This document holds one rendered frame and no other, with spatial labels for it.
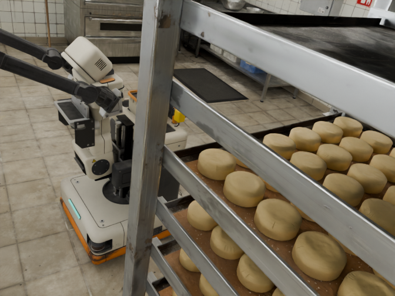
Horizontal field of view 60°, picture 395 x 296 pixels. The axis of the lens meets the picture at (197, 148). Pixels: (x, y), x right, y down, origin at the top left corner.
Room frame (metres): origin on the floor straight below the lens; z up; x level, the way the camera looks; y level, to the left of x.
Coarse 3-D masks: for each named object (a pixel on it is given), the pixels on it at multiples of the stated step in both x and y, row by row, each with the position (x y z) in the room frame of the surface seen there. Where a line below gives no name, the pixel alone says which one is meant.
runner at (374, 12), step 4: (372, 8) 0.67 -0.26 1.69; (376, 8) 0.67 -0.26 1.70; (372, 12) 0.67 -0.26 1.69; (376, 12) 0.66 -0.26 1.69; (380, 12) 0.66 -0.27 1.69; (384, 12) 0.65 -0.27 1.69; (388, 12) 0.65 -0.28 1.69; (392, 12) 0.64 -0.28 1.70; (368, 16) 0.67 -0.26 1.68; (372, 16) 0.67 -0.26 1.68; (376, 16) 0.66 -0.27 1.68; (380, 16) 0.66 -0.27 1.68; (384, 16) 0.65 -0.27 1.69; (388, 16) 0.65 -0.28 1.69; (392, 16) 0.64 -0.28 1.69; (384, 20) 0.65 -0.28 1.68; (388, 20) 0.65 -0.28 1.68; (392, 20) 0.64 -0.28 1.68; (380, 24) 0.65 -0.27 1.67; (384, 24) 0.65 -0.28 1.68; (388, 24) 0.64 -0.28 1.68; (392, 24) 0.64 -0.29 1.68
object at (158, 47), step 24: (144, 0) 0.38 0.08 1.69; (168, 0) 0.37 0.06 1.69; (144, 24) 0.38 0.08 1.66; (168, 24) 0.37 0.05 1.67; (144, 48) 0.37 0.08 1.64; (168, 48) 0.37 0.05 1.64; (144, 72) 0.37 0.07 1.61; (168, 72) 0.37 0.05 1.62; (144, 96) 0.37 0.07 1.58; (168, 96) 0.38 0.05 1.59; (144, 120) 0.36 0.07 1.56; (144, 144) 0.36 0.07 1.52; (144, 168) 0.36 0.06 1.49; (144, 192) 0.36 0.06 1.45; (144, 216) 0.37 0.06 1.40; (144, 240) 0.37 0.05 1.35; (144, 264) 0.37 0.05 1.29; (144, 288) 0.38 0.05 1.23
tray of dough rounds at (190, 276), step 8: (160, 248) 0.39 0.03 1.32; (168, 248) 0.40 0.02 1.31; (176, 248) 0.40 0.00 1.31; (168, 256) 0.38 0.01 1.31; (176, 256) 0.38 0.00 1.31; (184, 256) 0.37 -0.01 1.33; (176, 264) 0.37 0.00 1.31; (184, 264) 0.36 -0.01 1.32; (192, 264) 0.36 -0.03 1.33; (176, 272) 0.35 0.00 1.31; (184, 272) 0.36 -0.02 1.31; (192, 272) 0.36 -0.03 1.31; (184, 280) 0.34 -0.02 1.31; (192, 280) 0.34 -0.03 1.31; (200, 280) 0.33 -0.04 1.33; (192, 288) 0.33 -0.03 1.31; (200, 288) 0.33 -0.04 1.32; (208, 288) 0.32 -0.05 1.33
